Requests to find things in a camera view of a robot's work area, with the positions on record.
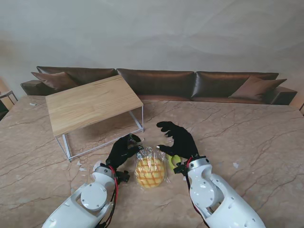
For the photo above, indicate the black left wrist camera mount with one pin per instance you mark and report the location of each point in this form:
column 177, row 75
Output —
column 122, row 177

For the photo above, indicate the green plastic sealing clip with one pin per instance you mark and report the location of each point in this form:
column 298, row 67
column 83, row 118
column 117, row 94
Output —
column 173, row 164

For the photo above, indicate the brown square cushion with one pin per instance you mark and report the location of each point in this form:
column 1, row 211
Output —
column 57, row 79
column 256, row 86

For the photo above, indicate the yellow pineapple bun bread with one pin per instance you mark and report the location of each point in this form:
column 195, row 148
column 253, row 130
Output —
column 150, row 174

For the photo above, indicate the brown leather sofa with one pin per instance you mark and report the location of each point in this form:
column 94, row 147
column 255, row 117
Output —
column 161, row 83

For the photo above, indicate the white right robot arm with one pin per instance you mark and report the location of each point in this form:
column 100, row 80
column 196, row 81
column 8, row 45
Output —
column 213, row 190

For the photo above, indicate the large white plastic scrap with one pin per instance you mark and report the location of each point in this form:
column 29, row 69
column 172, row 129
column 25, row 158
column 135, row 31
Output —
column 97, row 164

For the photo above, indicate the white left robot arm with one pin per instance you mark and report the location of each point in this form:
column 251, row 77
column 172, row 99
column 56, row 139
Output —
column 92, row 197

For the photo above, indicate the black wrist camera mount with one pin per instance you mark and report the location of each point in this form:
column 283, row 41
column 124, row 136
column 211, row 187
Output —
column 122, row 177
column 179, row 169

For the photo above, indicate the dark metal side table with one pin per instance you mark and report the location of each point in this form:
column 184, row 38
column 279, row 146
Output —
column 2, row 112

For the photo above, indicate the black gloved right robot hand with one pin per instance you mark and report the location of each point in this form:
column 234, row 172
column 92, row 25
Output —
column 185, row 142

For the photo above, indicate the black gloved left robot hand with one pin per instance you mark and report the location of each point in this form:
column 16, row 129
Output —
column 118, row 152

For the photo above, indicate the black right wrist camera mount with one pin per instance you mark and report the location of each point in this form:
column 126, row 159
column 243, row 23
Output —
column 179, row 169

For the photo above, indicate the small wooden white-framed table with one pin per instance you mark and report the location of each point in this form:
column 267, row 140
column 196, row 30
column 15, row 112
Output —
column 90, row 104

